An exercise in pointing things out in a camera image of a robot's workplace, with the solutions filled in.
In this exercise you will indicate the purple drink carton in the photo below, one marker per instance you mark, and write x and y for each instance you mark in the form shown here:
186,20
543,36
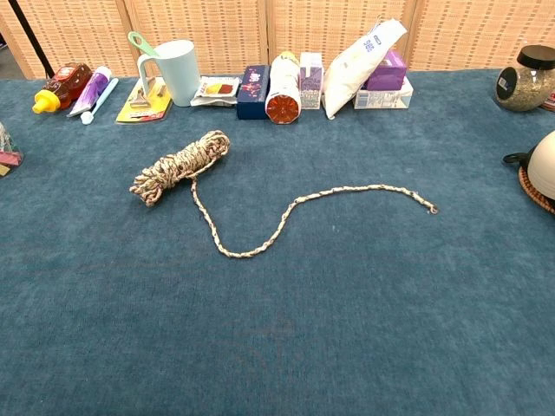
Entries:
311,82

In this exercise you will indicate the light blue toothbrush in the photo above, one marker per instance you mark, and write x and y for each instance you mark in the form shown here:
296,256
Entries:
102,102

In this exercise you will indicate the black stand pole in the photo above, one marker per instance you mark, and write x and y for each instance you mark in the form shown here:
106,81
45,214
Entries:
30,39

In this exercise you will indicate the purple box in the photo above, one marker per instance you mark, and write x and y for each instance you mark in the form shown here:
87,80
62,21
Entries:
388,73

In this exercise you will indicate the yellow razor blister pack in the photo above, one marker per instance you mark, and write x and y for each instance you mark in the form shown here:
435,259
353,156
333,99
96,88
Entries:
139,112

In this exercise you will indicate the woven bamboo folding screen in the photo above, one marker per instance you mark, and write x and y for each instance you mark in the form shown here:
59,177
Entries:
234,26

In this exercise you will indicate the dark blue carton box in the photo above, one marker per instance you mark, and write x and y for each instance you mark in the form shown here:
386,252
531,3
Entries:
251,95

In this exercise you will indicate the brown woven coaster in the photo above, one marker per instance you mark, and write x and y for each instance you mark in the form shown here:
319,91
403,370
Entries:
531,193

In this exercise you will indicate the cream upturned bowl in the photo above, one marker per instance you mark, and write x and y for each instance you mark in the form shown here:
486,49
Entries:
542,169

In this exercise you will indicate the glass jar black lid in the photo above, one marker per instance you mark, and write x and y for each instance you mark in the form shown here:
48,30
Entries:
520,86

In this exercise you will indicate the pale blue plastic mug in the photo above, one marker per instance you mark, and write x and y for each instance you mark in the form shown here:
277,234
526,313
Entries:
182,73

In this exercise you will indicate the white drink bottle yellow cap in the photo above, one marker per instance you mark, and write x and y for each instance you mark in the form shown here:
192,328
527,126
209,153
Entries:
284,86

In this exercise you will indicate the white plastic bag blue print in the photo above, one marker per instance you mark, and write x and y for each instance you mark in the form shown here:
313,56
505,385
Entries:
351,73

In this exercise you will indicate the brown honey bottle yellow cap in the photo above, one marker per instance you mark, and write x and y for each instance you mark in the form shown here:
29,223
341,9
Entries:
65,86

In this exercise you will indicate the purple toothpaste tube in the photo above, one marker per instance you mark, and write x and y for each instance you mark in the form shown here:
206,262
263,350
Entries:
91,89

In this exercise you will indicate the blue felt table cover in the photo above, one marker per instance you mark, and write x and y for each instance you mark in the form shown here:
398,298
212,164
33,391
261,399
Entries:
277,325

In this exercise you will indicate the white snack packet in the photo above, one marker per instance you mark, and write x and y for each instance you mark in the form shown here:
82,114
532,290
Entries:
214,90

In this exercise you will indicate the white tissue box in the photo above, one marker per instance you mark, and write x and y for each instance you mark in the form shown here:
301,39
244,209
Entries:
381,99

